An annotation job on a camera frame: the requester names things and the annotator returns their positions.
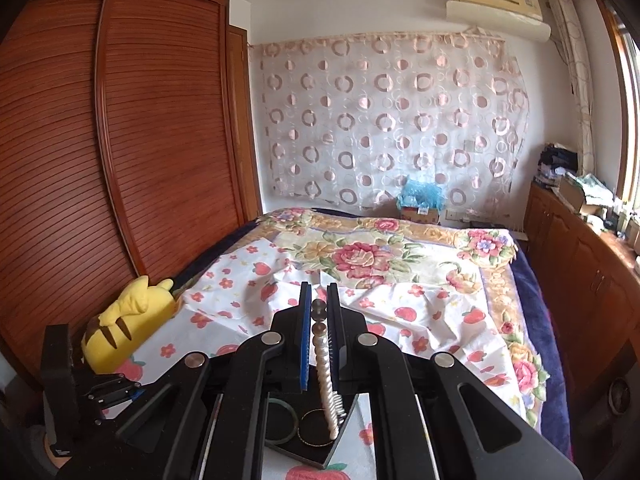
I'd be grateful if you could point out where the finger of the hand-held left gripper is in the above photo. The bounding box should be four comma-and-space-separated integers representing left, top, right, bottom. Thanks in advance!
95, 381, 147, 412
87, 373, 128, 395

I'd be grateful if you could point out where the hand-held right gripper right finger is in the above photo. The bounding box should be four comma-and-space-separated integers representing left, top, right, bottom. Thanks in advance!
326, 283, 584, 480

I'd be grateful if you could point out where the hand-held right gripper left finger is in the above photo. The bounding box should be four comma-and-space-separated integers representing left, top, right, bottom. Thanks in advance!
60, 282, 313, 480

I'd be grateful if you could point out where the white pearl bead bracelet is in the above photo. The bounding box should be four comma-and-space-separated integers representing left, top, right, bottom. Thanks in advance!
310, 299, 347, 440

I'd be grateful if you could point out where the black jewelry tray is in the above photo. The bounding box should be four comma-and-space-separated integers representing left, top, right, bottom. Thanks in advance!
263, 391, 362, 469

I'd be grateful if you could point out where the white fruit-print sheet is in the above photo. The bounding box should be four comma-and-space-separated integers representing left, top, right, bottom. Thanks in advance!
97, 240, 518, 480

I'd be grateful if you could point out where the yellow plush toy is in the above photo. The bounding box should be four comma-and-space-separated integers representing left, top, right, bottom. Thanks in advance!
81, 275, 176, 375

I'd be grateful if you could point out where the green jade bangle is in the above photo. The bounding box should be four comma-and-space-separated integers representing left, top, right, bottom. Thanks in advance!
264, 396, 300, 444

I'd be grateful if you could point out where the thin gold bangle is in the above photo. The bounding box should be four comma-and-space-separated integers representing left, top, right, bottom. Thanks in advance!
298, 408, 336, 447

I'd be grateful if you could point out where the floral rose blanket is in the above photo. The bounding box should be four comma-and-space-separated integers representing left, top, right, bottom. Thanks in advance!
249, 206, 550, 428

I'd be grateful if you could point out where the cardboard box with blue wrap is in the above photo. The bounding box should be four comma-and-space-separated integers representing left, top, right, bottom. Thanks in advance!
396, 174, 447, 226

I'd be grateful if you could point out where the brown wooden slatted wardrobe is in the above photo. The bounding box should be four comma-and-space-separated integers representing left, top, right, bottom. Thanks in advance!
0, 0, 263, 391

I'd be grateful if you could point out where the brown wooden low cabinet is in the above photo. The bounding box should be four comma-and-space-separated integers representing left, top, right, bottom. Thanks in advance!
522, 180, 640, 411

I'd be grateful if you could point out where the pile of dark clothes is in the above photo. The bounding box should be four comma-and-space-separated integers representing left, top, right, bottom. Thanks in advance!
534, 142, 580, 188

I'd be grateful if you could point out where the green and white bag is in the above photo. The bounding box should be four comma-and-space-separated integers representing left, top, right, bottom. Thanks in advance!
565, 172, 617, 208

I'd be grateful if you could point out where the cream patterned window curtain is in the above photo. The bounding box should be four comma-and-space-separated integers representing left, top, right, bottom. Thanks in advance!
546, 0, 598, 176

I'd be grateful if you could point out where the sheer circle-pattern wall curtain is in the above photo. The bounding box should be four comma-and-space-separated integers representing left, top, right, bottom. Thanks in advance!
248, 30, 531, 213

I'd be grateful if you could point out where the white wall air conditioner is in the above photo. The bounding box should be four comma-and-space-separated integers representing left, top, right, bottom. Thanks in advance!
445, 0, 552, 43

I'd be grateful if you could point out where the wooden window frame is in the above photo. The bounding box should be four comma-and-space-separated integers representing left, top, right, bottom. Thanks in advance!
594, 0, 640, 211

